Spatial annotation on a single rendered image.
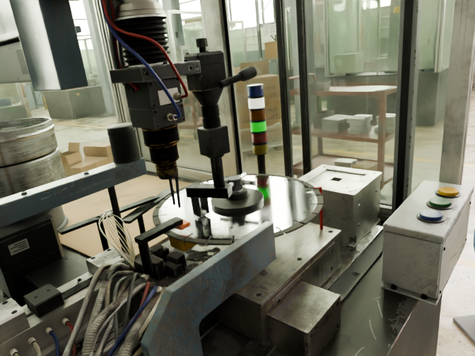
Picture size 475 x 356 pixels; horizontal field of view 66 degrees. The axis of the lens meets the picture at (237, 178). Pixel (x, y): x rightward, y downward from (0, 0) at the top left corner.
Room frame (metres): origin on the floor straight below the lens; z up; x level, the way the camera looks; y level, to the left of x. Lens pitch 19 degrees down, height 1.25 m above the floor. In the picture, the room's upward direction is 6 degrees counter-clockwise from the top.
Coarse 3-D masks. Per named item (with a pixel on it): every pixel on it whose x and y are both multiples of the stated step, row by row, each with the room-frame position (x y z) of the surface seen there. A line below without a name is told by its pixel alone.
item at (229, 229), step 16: (256, 176) 0.87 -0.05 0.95; (272, 192) 0.75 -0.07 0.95; (288, 192) 0.74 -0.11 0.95; (304, 192) 0.73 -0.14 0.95; (160, 208) 0.72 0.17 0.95; (176, 208) 0.71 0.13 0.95; (256, 208) 0.67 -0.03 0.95; (272, 208) 0.66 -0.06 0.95; (288, 208) 0.65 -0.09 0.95; (304, 208) 0.65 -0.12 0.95; (192, 224) 0.63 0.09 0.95; (208, 224) 0.62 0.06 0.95; (224, 224) 0.62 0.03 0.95; (240, 224) 0.61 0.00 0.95; (256, 224) 0.60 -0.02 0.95; (288, 224) 0.59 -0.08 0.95; (208, 240) 0.56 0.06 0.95
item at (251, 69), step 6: (252, 66) 0.66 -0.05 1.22; (240, 72) 0.64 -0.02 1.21; (246, 72) 0.64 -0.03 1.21; (252, 72) 0.65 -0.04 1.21; (228, 78) 0.62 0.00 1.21; (234, 78) 0.63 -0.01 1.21; (240, 78) 0.64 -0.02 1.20; (246, 78) 0.64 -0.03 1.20; (222, 84) 0.61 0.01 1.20; (228, 84) 0.62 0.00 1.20
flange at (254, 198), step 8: (240, 192) 0.70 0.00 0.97; (248, 192) 0.73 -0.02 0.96; (256, 192) 0.73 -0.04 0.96; (216, 200) 0.71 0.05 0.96; (224, 200) 0.70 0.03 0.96; (232, 200) 0.70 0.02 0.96; (240, 200) 0.69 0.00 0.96; (248, 200) 0.69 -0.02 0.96; (256, 200) 0.69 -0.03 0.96; (216, 208) 0.68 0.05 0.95; (224, 208) 0.67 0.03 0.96; (232, 208) 0.66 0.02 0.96; (240, 208) 0.66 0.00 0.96; (248, 208) 0.67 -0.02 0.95
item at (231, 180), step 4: (244, 172) 0.75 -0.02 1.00; (232, 176) 0.73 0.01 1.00; (236, 176) 0.72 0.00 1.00; (240, 176) 0.74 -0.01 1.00; (244, 176) 0.74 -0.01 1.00; (228, 180) 0.71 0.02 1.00; (232, 180) 0.70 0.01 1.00; (236, 180) 0.70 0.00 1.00; (240, 180) 0.71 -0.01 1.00; (244, 180) 0.70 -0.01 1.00; (248, 180) 0.70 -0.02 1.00; (232, 184) 0.70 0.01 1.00; (236, 184) 0.70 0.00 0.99; (240, 184) 0.71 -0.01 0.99; (244, 184) 0.70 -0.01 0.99; (248, 184) 0.70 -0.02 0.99; (252, 184) 0.69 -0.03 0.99; (256, 184) 0.69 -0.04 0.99; (232, 188) 0.70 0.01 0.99; (236, 188) 0.70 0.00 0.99; (240, 188) 0.71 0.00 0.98; (236, 192) 0.70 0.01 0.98
